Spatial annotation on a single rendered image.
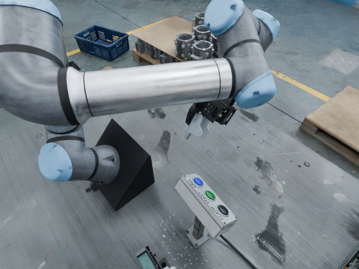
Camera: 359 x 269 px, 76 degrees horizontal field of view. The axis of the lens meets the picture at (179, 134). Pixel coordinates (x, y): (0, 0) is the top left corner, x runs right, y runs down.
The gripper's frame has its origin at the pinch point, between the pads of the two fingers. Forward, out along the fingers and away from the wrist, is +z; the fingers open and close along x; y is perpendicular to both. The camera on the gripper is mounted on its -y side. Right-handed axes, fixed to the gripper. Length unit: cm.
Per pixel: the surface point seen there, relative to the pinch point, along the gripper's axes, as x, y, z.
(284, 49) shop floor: 285, -126, -72
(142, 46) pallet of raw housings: 127, -210, 16
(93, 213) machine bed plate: -7.1, -12.0, 46.4
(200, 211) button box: -3.5, 18.5, 11.0
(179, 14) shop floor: 247, -314, -44
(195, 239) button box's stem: 12.4, 17.8, 31.2
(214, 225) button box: -3.5, 23.3, 10.4
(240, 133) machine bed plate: 51, -8, 3
